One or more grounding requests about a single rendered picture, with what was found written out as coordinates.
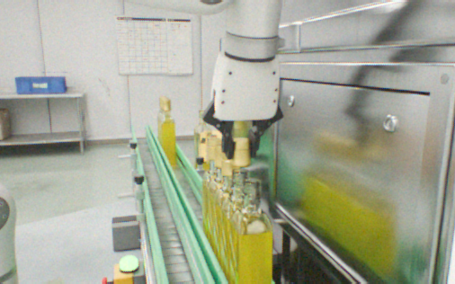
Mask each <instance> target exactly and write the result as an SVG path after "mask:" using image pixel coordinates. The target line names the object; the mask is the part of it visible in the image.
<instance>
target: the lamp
mask: <svg viewBox="0 0 455 284"><path fill-rule="evenodd" d="M119 269H120V272H121V273H132V272H135V271H137V270H138V259H137V258H136V256H125V257H123V258H122V259H121V260H120V267H119Z"/></svg>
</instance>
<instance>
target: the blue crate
mask: <svg viewBox="0 0 455 284"><path fill-rule="evenodd" d="M15 84H16V91H17V93H18V94H32V93H64V92H66V91H67V83H66V76H65V75H60V76H18V77H15Z"/></svg>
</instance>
